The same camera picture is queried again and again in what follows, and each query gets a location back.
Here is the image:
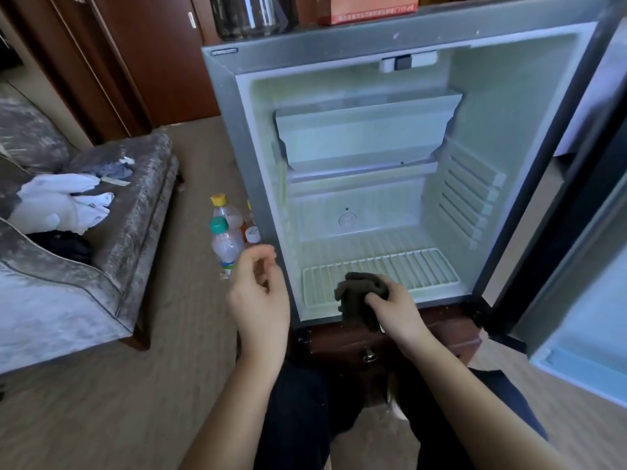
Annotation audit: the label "white wire shelf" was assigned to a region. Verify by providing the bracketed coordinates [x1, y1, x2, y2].
[300, 247, 462, 309]

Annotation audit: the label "person's right hand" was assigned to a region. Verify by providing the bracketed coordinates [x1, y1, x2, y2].
[364, 277, 432, 353]

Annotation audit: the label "dark glass spray bottle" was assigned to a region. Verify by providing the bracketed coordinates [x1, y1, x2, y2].
[208, 0, 290, 40]

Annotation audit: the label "dark grey cloth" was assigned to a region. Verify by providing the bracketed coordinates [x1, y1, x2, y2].
[333, 271, 391, 334]

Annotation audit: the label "large white garment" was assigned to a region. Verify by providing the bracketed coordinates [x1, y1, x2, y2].
[8, 191, 116, 236]

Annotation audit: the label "black garment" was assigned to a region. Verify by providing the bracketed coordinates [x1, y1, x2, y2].
[27, 230, 96, 265]

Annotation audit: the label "orange cardboard chalk box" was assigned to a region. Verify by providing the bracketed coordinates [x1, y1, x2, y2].
[315, 0, 421, 25]

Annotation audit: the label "orange soda bottle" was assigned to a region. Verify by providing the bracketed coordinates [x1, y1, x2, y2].
[210, 193, 246, 231]

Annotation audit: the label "dark red wooden stand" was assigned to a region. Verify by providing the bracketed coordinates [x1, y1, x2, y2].
[235, 303, 483, 398]

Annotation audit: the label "grey mini fridge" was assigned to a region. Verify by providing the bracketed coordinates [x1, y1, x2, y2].
[202, 0, 627, 329]

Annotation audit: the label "grey velvet sofa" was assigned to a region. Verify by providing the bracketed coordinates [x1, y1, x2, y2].
[0, 87, 180, 376]

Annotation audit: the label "grey garment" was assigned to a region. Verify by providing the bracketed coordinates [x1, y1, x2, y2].
[83, 154, 137, 182]

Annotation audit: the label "green cap water bottle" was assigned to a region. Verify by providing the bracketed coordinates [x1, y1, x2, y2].
[208, 216, 246, 280]

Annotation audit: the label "person's right foot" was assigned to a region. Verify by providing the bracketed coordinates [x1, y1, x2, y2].
[384, 377, 409, 422]

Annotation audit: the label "person's right forearm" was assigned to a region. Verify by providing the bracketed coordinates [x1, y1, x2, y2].
[396, 332, 574, 470]

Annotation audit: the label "person's dark trousers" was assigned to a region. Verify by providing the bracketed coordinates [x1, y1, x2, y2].
[253, 357, 550, 470]

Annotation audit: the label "person's left forearm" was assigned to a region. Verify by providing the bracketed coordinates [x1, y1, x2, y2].
[178, 357, 285, 470]

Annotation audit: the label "grey velvet cushion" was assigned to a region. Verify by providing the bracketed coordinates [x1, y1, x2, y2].
[0, 91, 72, 172]

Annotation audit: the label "small white garment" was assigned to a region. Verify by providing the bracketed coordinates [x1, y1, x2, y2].
[20, 172, 101, 198]

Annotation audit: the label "fridge door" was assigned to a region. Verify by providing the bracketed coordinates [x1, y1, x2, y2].
[487, 19, 627, 409]

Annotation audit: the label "person's left hand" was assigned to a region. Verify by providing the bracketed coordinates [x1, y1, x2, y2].
[227, 243, 292, 373]

